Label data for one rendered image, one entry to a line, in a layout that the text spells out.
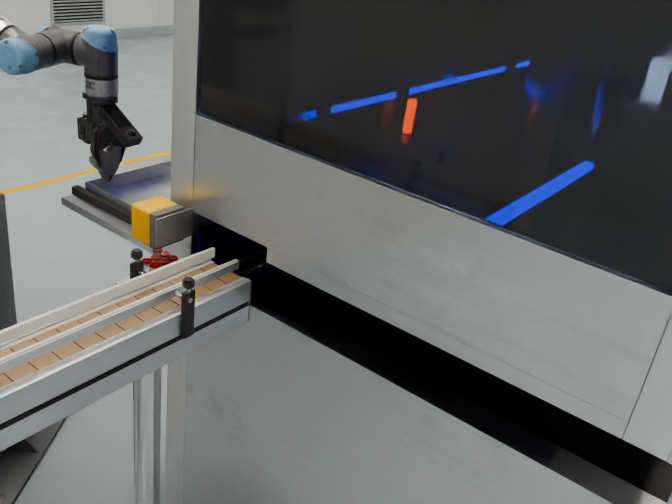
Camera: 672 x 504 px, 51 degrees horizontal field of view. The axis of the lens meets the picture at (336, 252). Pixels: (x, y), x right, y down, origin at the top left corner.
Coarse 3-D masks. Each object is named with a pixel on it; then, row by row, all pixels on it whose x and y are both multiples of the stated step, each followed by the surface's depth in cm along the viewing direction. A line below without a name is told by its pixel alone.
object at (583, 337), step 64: (256, 192) 125; (320, 192) 116; (384, 192) 108; (320, 256) 121; (384, 256) 112; (448, 256) 105; (512, 256) 98; (576, 256) 94; (384, 320) 116; (448, 320) 108; (512, 320) 101; (576, 320) 95; (640, 320) 90; (512, 384) 105; (576, 384) 98; (640, 384) 93; (640, 448) 95
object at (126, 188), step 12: (144, 168) 182; (156, 168) 185; (168, 168) 188; (96, 180) 171; (120, 180) 177; (132, 180) 180; (144, 180) 182; (156, 180) 183; (168, 180) 184; (96, 192) 168; (108, 192) 173; (120, 192) 174; (132, 192) 175; (144, 192) 176; (156, 192) 177; (168, 192) 178; (120, 204) 163
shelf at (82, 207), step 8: (64, 200) 168; (72, 200) 167; (80, 200) 168; (72, 208) 167; (80, 208) 165; (88, 208) 164; (96, 208) 165; (88, 216) 163; (96, 216) 161; (104, 216) 162; (112, 216) 162; (104, 224) 160; (112, 224) 159; (120, 224) 159; (128, 224) 160; (120, 232) 157; (128, 232) 156; (128, 240) 156; (136, 240) 155; (144, 248) 154; (168, 248) 152; (264, 248) 159; (248, 256) 155
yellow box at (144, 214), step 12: (132, 204) 134; (144, 204) 134; (156, 204) 135; (168, 204) 136; (132, 216) 135; (144, 216) 132; (156, 216) 131; (132, 228) 136; (144, 228) 134; (144, 240) 135; (180, 240) 138
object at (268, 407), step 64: (256, 320) 136; (192, 384) 155; (256, 384) 142; (320, 384) 130; (384, 384) 120; (192, 448) 163; (256, 448) 148; (320, 448) 135; (384, 448) 125; (448, 448) 116; (512, 448) 108
